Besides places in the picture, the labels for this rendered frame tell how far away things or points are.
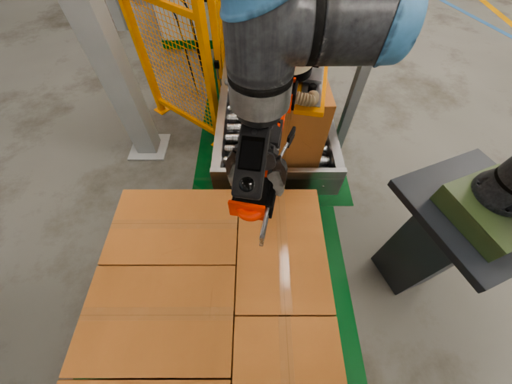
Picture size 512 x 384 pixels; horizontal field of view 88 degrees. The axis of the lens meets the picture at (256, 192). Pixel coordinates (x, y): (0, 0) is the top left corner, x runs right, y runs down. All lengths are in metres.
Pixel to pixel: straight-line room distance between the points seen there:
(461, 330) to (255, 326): 1.27
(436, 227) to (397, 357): 0.85
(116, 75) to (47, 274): 1.31
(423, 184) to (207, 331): 1.06
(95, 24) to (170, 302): 1.46
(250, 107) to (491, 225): 1.03
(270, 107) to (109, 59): 1.64
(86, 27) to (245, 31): 1.61
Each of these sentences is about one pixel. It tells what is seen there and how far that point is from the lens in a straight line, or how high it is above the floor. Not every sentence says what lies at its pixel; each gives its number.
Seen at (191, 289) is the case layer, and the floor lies 0.54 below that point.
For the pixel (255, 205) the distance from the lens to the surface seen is 0.51.
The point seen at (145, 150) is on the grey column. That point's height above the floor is 0.05.
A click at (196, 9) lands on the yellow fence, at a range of 1.76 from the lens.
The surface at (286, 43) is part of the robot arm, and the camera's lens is 0.33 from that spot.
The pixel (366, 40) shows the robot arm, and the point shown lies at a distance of 0.35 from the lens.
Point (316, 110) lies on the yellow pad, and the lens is 0.94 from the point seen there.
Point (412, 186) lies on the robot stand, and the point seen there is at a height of 0.75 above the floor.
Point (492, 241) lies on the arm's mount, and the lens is 1.21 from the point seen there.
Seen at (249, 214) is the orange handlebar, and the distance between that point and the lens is 0.52.
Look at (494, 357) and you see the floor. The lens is 2.09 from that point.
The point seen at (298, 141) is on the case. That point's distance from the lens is 1.31.
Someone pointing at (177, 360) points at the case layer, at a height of 0.54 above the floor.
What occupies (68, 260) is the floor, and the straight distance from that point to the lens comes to 2.15.
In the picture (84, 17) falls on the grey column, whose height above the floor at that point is 1.04.
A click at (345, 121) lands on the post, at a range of 1.95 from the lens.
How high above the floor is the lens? 1.66
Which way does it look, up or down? 56 degrees down
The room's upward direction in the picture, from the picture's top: straight up
